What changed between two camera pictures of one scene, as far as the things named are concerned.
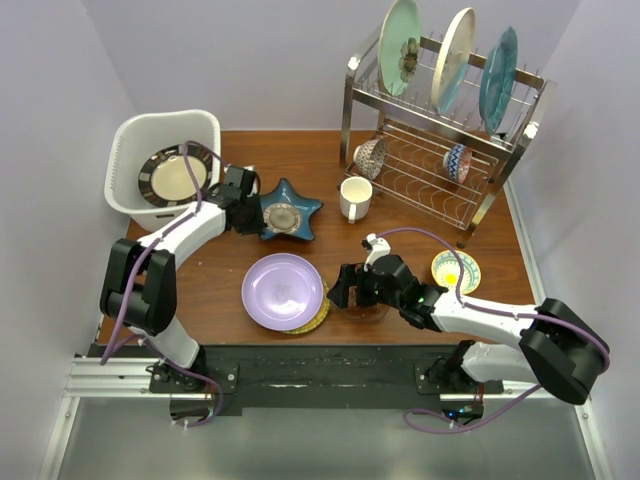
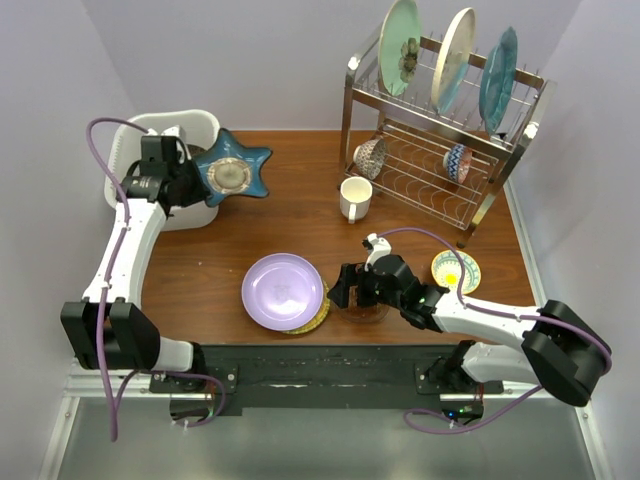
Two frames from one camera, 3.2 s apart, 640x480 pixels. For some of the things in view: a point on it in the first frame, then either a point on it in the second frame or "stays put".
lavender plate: [282, 291] stays put
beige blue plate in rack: [452, 59] stays put
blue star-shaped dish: [283, 211] → [228, 169]
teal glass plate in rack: [498, 81] stays put
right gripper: [349, 277] stays put
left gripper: [256, 225] → [199, 191]
